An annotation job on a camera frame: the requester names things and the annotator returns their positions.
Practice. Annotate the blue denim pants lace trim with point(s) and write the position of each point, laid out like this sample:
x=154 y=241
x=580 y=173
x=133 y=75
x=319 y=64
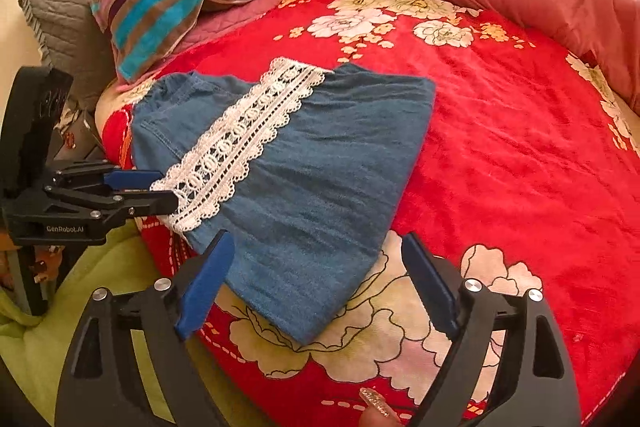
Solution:
x=305 y=168

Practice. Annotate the right hand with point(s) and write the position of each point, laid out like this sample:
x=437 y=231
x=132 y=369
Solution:
x=377 y=413

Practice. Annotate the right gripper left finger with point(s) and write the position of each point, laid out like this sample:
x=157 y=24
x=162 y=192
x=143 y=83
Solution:
x=101 y=385

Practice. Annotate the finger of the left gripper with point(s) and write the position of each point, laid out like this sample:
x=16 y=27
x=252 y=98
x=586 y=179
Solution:
x=115 y=204
x=81 y=175

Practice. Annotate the black camera box left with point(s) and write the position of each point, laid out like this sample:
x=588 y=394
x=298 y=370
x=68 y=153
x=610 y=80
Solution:
x=35 y=106

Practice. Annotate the red floral blanket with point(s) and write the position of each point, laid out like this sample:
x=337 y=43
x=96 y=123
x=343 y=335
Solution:
x=527 y=180

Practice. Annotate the pink quilted bed cover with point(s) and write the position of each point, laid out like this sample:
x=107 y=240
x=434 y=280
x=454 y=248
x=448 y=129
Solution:
x=210 y=26

